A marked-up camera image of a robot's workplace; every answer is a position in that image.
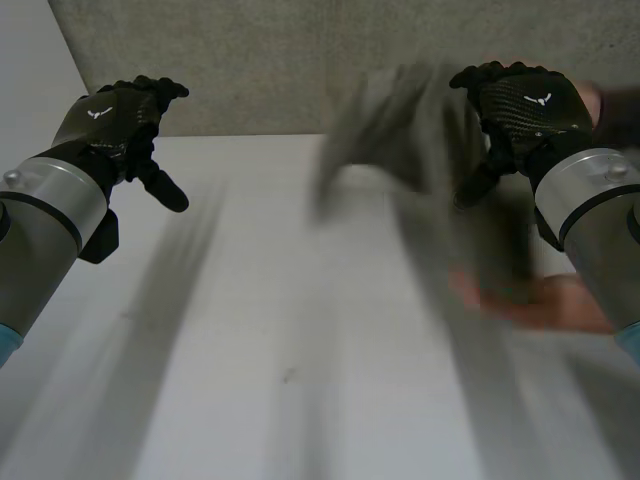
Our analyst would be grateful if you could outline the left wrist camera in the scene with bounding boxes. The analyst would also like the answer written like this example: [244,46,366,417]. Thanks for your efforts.
[78,208,122,265]

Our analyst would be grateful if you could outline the person's hand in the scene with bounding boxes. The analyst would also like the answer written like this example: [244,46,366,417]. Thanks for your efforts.
[579,81,605,128]
[448,271,617,335]

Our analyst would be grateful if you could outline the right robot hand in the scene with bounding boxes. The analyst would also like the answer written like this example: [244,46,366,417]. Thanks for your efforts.
[448,60,597,209]

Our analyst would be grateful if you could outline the grey towel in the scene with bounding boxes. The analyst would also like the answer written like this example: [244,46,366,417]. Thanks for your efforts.
[310,61,539,307]

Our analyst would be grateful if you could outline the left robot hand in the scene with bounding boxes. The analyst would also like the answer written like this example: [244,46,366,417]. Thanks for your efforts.
[49,74,191,214]

